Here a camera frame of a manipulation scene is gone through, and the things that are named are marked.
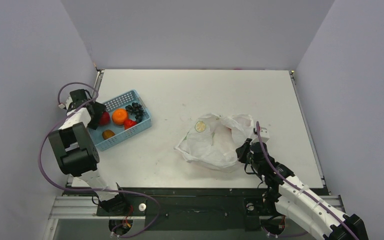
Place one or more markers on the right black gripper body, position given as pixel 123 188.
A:
pixel 243 151

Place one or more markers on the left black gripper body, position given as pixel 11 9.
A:
pixel 98 109

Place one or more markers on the red fake apple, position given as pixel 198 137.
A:
pixel 105 119

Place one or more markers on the orange fake fruit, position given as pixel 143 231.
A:
pixel 119 116

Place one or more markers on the brown fake kiwi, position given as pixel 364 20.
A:
pixel 107 134

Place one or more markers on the white plastic bag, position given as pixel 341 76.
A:
pixel 212 140

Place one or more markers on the black fake grape bunch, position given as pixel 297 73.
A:
pixel 137 110

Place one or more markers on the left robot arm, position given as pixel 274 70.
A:
pixel 75 151

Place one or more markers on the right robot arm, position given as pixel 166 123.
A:
pixel 287 195

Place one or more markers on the red fake fruit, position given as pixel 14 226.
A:
pixel 128 123

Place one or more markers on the blue plastic basket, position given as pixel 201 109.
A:
pixel 120 101

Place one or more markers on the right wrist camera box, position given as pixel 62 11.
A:
pixel 264 134

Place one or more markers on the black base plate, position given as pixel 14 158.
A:
pixel 204 209

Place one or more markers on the aluminium frame rail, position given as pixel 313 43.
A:
pixel 75 207

